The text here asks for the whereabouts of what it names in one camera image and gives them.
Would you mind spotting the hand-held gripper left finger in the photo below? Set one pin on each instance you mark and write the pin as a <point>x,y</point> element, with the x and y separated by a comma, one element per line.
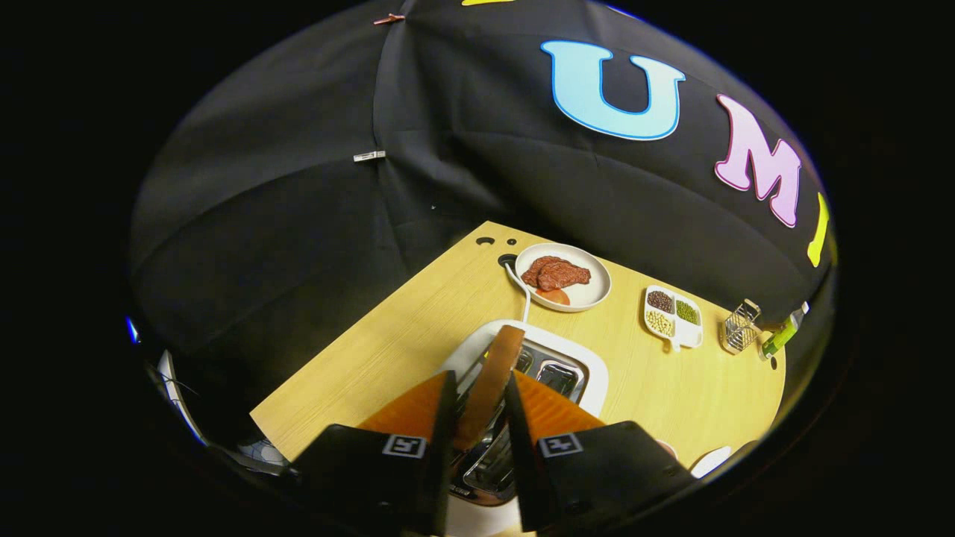
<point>446,418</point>

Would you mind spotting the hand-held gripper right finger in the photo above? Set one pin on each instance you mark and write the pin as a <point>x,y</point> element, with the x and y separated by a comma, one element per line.
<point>518,432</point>

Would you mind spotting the toasted bread slice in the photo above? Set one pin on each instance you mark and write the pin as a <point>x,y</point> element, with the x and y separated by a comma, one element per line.
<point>492,380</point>

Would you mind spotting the white toaster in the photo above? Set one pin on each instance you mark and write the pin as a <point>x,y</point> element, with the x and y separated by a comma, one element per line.
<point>593,377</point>

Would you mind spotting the orange-red food slice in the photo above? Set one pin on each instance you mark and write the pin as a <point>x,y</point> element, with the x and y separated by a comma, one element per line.
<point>556,296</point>

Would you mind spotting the brown cooked meat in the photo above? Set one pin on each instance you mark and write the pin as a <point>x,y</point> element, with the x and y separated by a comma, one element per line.
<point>559,274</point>

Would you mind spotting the white round plate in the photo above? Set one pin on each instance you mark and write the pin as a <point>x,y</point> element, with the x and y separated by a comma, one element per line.
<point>597,287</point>

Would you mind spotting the white square plate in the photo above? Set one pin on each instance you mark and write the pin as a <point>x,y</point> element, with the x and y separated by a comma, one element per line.
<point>710,462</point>

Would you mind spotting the white divided seasoning dish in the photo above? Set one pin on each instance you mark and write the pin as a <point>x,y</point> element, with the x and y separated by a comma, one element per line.
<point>690,335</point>

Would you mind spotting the silver cloth clip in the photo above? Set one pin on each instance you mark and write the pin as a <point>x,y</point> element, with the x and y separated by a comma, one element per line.
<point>369,156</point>

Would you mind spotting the green-label plastic bottle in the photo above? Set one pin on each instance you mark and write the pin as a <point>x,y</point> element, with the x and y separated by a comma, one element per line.
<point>780,339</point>

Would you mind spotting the red-brown cloth clip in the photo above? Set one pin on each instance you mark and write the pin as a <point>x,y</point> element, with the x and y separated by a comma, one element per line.
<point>388,19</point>

